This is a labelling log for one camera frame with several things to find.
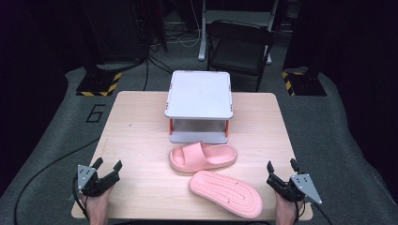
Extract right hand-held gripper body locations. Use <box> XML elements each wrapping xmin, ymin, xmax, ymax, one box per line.
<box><xmin>271</xmin><ymin>173</ymin><xmax>324</xmax><ymax>206</ymax></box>

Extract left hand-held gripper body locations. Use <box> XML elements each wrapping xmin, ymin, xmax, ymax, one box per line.
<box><xmin>76</xmin><ymin>164</ymin><xmax>117</xmax><ymax>198</ymax></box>

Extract pink slipper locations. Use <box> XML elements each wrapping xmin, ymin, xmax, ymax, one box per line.
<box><xmin>168</xmin><ymin>141</ymin><xmax>237</xmax><ymax>174</ymax></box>
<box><xmin>188</xmin><ymin>170</ymin><xmax>264</xmax><ymax>219</ymax></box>

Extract grey shoe rack orange posts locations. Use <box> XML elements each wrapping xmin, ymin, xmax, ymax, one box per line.
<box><xmin>164</xmin><ymin>69</ymin><xmax>235</xmax><ymax>145</ymax></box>

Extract person's left hand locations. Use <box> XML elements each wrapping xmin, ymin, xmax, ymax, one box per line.
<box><xmin>84</xmin><ymin>187</ymin><xmax>115</xmax><ymax>225</ymax></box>

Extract person's right hand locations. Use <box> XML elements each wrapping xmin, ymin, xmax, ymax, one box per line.
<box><xmin>274</xmin><ymin>191</ymin><xmax>304</xmax><ymax>225</ymax></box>

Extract black stand striped base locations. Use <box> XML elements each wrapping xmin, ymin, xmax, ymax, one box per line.
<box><xmin>75</xmin><ymin>0</ymin><xmax>123</xmax><ymax>98</ymax></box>
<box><xmin>281</xmin><ymin>0</ymin><xmax>329</xmax><ymax>98</ymax></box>

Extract black folding chair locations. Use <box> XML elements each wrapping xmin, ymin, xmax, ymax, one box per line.
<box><xmin>207</xmin><ymin>20</ymin><xmax>275</xmax><ymax>94</ymax></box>

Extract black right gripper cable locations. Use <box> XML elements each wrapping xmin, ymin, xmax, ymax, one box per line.
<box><xmin>293</xmin><ymin>200</ymin><xmax>334</xmax><ymax>225</ymax></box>

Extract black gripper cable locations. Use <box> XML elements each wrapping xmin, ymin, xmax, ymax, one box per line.
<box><xmin>293</xmin><ymin>200</ymin><xmax>334</xmax><ymax>225</ymax></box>
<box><xmin>12</xmin><ymin>137</ymin><xmax>101</xmax><ymax>225</ymax></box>

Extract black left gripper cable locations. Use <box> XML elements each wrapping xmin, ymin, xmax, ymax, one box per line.
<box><xmin>12</xmin><ymin>137</ymin><xmax>101</xmax><ymax>225</ymax></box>

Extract black floor cable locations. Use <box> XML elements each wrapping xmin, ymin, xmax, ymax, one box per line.
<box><xmin>141</xmin><ymin>29</ymin><xmax>175</xmax><ymax>92</ymax></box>

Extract white metal stand frame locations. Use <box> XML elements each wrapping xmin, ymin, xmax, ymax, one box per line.
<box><xmin>197</xmin><ymin>0</ymin><xmax>280</xmax><ymax>66</ymax></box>

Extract white floor cable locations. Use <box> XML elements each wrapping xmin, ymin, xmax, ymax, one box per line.
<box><xmin>170</xmin><ymin>0</ymin><xmax>202</xmax><ymax>49</ymax></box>

